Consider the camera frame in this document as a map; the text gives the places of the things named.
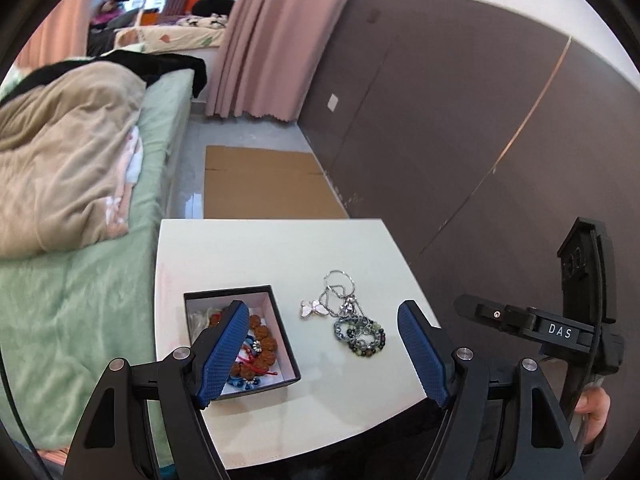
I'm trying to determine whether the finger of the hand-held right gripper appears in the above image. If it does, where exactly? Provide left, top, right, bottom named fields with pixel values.
left=453, top=294, right=542, bottom=342

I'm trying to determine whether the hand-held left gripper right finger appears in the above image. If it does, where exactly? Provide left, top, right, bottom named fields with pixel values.
left=397, top=300, right=587, bottom=480

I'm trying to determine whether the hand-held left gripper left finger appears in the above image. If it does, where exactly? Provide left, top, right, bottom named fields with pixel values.
left=62, top=300, right=251, bottom=480

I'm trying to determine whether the brown bead bracelet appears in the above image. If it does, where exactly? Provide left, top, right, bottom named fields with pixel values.
left=209, top=310, right=279, bottom=380

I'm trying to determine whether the dark multicolour bead bracelet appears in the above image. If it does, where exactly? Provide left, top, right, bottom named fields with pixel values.
left=350, top=322, right=387, bottom=357

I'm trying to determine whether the black jewelry box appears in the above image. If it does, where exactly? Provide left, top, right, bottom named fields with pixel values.
left=182, top=285, right=303, bottom=401

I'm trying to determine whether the grey-green bead bracelet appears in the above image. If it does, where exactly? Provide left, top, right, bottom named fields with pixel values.
left=333, top=316, right=375, bottom=348

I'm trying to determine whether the silver butterfly pendant necklace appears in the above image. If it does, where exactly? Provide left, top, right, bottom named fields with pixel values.
left=300, top=269, right=373, bottom=322

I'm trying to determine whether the person's right hand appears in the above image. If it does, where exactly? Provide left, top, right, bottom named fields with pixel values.
left=575, top=389, right=612, bottom=446

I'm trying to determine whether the green bed mattress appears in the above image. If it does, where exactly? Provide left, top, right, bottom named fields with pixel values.
left=0, top=67, right=197, bottom=457

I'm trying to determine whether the flat cardboard sheet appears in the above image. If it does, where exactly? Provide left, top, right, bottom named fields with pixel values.
left=203, top=145, right=350, bottom=220

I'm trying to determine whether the beige blanket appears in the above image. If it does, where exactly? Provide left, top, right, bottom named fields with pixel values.
left=0, top=60, right=147, bottom=260

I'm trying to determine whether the black garment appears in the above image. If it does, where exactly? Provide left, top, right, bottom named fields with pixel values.
left=20, top=50, right=209, bottom=99

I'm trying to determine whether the pink curtain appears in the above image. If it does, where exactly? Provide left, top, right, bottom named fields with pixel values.
left=14, top=0, right=110, bottom=69
left=205, top=0, right=369, bottom=124

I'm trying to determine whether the floral bedding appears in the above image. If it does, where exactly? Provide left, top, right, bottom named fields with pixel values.
left=114, top=14, right=228, bottom=54

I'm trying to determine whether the blue bead bracelet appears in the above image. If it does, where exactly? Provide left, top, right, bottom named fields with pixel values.
left=226, top=374, right=262, bottom=392

